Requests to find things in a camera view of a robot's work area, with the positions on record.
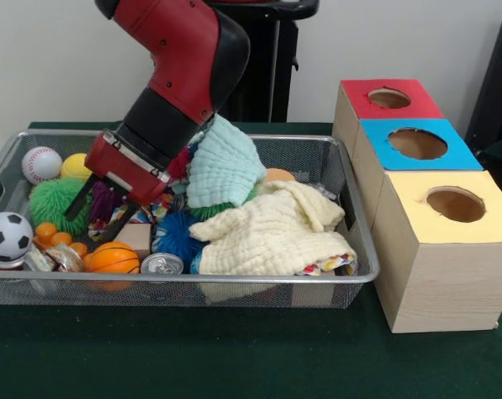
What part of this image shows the green spiky toy with eyes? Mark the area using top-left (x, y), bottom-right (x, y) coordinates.
top-left (28, 178), bottom-right (93, 236)

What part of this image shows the orange studded toy block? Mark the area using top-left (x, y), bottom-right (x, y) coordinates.
top-left (33, 222), bottom-right (89, 261)

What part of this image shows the dark green table cloth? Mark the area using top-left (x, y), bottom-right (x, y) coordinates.
top-left (0, 121), bottom-right (502, 399)

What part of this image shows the silver wire mesh bin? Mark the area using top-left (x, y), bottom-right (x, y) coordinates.
top-left (0, 128), bottom-right (380, 309)

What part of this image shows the mint green waffle cloth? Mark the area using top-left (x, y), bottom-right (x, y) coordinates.
top-left (186, 115), bottom-right (268, 209)

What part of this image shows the white and black soccer ball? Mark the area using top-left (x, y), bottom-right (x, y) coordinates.
top-left (0, 211), bottom-right (35, 263)

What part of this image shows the orange toy basketball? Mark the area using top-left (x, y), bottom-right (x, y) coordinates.
top-left (83, 242), bottom-right (141, 275)

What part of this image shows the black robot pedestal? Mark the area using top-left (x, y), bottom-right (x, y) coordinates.
top-left (204, 0), bottom-right (321, 123)

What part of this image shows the small wooden cube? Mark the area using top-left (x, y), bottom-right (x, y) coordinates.
top-left (113, 223), bottom-right (152, 261)

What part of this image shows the cream yellow waffle cloth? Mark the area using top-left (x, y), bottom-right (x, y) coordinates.
top-left (189, 180), bottom-right (358, 277)

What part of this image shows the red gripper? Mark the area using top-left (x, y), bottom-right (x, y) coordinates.
top-left (63, 133), bottom-right (172, 242)

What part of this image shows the white baseball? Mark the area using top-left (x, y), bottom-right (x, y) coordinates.
top-left (21, 146), bottom-right (63, 185)

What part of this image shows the wooden box with three holes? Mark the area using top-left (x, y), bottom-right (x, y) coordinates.
top-left (332, 78), bottom-right (502, 333)

